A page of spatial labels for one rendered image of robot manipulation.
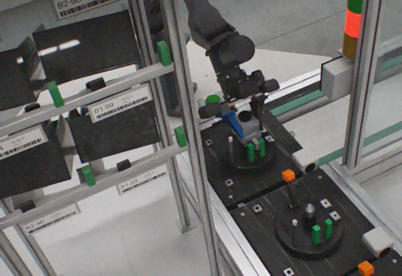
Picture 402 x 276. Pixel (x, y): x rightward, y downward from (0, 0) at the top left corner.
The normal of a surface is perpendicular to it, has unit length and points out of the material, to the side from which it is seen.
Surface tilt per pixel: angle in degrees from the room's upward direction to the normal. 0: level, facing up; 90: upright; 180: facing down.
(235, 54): 49
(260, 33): 0
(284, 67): 0
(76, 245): 0
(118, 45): 65
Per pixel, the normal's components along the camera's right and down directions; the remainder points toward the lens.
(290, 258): -0.11, -0.71
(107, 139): 0.20, 0.29
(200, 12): 0.35, -0.11
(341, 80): 0.43, 0.60
